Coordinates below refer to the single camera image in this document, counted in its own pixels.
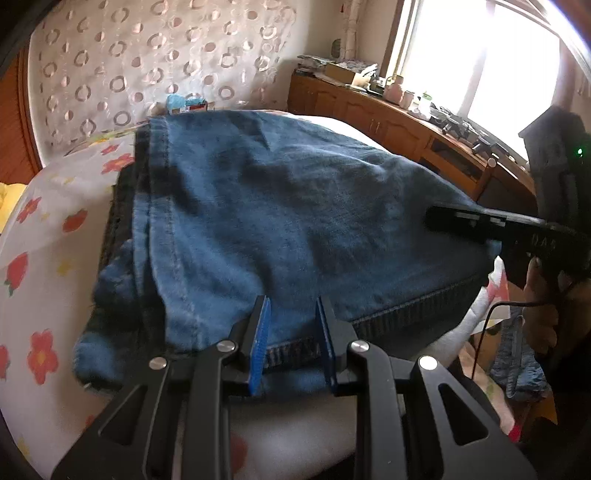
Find window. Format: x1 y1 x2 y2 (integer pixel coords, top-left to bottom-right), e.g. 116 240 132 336
383 0 578 153

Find floral bedsheet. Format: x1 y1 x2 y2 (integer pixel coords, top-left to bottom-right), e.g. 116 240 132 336
0 108 509 480

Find circle-patterned lace cover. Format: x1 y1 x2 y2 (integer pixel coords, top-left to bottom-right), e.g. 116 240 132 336
28 0 352 160

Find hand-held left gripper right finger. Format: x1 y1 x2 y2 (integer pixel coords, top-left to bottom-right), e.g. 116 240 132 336
315 295 539 480

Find wooden headboard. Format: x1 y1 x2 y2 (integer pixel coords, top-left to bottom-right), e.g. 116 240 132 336
0 46 43 185

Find wooden cabinet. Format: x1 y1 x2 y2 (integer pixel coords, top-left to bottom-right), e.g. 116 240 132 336
287 69 539 204

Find pile of black tools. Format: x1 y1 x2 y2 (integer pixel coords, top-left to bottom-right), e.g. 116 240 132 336
431 107 511 157

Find black cable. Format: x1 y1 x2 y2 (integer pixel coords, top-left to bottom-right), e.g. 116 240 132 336
471 299 555 380

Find crumpled blue denim cloth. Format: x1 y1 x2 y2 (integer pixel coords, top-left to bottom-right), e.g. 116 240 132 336
488 318 555 400

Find person's right hand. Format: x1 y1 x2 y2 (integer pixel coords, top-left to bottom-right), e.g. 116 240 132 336
521 256 570 366

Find pink ceramic jar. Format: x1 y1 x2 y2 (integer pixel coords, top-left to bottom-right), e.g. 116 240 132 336
385 78 416 105

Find yellow plush toy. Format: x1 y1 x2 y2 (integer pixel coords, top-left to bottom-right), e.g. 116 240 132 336
0 182 28 234

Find brown cardboard box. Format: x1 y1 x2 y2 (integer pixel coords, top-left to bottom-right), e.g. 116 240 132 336
324 62 360 85

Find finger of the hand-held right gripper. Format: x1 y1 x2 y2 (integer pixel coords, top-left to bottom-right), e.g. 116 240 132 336
425 204 551 244

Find blue denim pants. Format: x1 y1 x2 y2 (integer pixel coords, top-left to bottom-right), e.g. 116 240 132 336
74 109 502 398

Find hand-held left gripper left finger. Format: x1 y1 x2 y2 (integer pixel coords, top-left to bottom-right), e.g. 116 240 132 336
51 295 272 480

